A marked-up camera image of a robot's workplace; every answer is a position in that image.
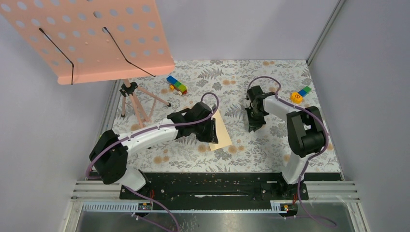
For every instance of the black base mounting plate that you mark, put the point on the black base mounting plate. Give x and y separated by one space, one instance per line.
279 189

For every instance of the cream envelope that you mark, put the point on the cream envelope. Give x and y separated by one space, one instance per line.
224 139

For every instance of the aluminium frame rail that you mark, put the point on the aluminium frame rail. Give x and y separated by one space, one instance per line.
218 196

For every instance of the yellow blue green toy blocks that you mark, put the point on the yellow blue green toy blocks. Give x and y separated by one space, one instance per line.
297 97

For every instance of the multicolour toy block car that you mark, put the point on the multicolour toy block car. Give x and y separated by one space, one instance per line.
177 86

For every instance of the floral patterned table mat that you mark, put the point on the floral patterned table mat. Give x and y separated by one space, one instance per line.
265 150

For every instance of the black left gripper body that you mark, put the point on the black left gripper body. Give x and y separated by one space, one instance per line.
208 119

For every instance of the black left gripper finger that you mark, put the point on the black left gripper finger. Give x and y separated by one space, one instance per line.
202 131
213 139

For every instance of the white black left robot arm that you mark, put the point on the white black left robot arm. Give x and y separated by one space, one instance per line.
109 156

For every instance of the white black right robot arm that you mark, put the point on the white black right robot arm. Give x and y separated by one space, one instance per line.
306 135

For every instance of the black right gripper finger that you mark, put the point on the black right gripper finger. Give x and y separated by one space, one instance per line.
252 126
259 125

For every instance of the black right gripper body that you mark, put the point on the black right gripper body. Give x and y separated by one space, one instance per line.
254 116

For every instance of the pink tripod music stand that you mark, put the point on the pink tripod music stand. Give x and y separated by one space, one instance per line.
85 41

